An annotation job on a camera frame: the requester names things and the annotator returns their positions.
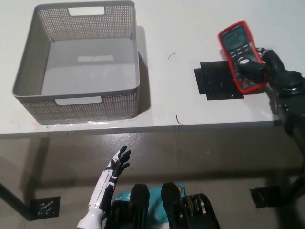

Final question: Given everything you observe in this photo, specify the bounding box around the red digital multimeter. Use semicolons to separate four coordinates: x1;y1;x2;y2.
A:
217;20;269;94

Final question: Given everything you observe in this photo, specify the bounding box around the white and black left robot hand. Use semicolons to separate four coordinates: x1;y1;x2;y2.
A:
88;145;132;213

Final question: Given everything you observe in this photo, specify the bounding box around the grey perforated plastic basket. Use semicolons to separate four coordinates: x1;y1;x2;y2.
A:
12;0;141;125

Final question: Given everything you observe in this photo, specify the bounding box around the black and teal robot torso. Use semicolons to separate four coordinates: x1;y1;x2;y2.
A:
108;182;221;229

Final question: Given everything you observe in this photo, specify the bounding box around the black metal table leg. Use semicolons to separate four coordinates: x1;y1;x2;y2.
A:
0;182;34;220
283;170;305;206

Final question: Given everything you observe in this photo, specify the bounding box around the black tape patch on table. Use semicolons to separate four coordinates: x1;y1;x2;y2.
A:
193;61;244;101

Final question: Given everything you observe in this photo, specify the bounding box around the black floor tape square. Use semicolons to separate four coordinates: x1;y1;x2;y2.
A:
249;185;290;208
30;196;61;220

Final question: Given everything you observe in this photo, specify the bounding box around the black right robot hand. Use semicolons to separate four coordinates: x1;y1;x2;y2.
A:
238;47;305;91

